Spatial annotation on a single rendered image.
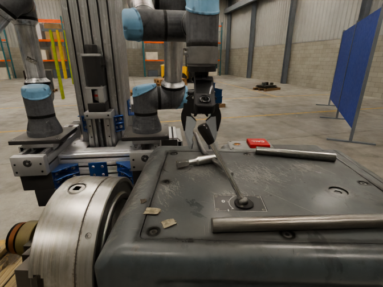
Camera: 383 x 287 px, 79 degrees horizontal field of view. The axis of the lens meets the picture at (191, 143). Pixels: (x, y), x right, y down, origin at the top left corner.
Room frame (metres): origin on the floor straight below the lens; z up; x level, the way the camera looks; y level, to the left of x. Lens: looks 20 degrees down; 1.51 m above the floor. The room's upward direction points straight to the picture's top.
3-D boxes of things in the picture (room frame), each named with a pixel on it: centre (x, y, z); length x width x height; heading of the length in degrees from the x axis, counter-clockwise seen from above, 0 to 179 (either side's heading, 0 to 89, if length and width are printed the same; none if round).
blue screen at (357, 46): (6.06, -3.88, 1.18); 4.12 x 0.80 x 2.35; 156
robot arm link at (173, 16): (0.69, 0.01, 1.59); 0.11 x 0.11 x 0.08; 12
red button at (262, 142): (0.68, -0.21, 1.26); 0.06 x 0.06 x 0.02; 88
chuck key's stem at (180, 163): (0.53, -0.02, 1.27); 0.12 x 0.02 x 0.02; 112
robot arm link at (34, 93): (1.10, 0.72, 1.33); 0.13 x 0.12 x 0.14; 28
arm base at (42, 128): (1.09, 0.72, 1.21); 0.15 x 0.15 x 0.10
